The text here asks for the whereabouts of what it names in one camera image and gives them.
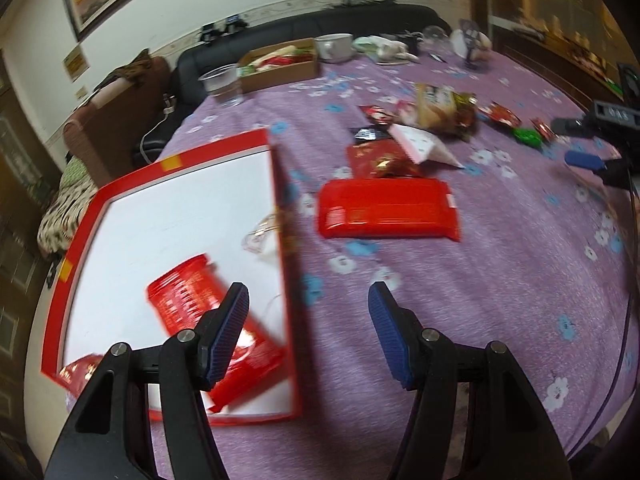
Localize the purple floral tablecloth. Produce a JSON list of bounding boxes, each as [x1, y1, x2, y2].
[[132, 45, 640, 480]]

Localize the clear plastic cup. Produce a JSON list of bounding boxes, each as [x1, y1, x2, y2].
[[198, 64, 245, 108]]

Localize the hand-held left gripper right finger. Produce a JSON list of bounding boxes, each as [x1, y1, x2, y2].
[[368, 281, 573, 480]]

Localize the small framed picture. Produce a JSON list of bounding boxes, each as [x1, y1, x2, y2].
[[61, 44, 91, 82]]

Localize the white triangular snack packet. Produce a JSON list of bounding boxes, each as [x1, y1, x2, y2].
[[387, 123, 466, 169]]

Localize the small black snack packet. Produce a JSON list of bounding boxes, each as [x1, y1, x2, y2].
[[348, 126, 393, 142]]

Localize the cardboard box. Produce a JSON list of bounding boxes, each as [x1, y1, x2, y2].
[[236, 38, 321, 95]]

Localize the black leather sofa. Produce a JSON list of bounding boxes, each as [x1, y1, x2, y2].
[[132, 4, 453, 168]]

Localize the brown snack bag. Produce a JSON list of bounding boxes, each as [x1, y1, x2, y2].
[[414, 82, 478, 141]]

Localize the white plate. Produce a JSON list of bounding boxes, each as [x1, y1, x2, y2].
[[450, 27, 493, 56]]

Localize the dark wooden cabinet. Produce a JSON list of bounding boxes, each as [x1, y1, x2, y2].
[[0, 50, 68, 461]]

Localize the clear plastic wrapper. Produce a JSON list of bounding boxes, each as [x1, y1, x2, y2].
[[242, 212, 281, 261]]

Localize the red white patterned snack packet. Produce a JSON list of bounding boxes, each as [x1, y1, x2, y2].
[[358, 104, 396, 126]]

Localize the green wrapped candy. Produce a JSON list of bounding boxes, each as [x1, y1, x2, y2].
[[512, 127, 545, 148]]

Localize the brown armchair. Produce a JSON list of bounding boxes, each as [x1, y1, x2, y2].
[[62, 50, 173, 186]]

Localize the glass jar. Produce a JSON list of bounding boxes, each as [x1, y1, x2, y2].
[[422, 24, 453, 53]]

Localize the white and green cloth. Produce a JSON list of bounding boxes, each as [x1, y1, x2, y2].
[[352, 35, 421, 65]]

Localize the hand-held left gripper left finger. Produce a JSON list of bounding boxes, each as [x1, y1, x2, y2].
[[45, 282, 250, 480]]

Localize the pink bear snack packet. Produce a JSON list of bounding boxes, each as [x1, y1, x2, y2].
[[395, 100, 421, 127]]

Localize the large flat red packet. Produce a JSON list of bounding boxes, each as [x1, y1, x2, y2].
[[316, 178, 461, 243]]

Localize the shiny red snack packet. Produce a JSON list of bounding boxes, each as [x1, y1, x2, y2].
[[59, 354, 106, 391]]

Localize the white mug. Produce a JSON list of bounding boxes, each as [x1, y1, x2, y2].
[[314, 33, 355, 63]]

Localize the red wrapped candy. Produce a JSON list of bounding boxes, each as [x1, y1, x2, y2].
[[530, 117, 557, 141], [477, 102, 522, 128]]

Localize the glass display cabinet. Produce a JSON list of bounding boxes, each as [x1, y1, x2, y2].
[[470, 0, 640, 111]]

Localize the long red snack packet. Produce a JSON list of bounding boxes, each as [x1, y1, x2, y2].
[[146, 254, 288, 413]]

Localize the pile of assorted snack packets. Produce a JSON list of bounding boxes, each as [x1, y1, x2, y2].
[[240, 45, 318, 73]]

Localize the red and gold snack packet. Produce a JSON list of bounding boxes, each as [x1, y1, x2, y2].
[[347, 141, 426, 181]]

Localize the patterned blanket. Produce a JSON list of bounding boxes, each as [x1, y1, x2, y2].
[[37, 155, 98, 256]]

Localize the dark phone stand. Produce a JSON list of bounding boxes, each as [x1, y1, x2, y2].
[[457, 19, 493, 71]]

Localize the red box with white inside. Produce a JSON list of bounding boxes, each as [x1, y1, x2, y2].
[[40, 128, 303, 427]]

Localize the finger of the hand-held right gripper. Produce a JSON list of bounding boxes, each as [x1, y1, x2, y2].
[[564, 149, 626, 187], [552, 117, 597, 137]]

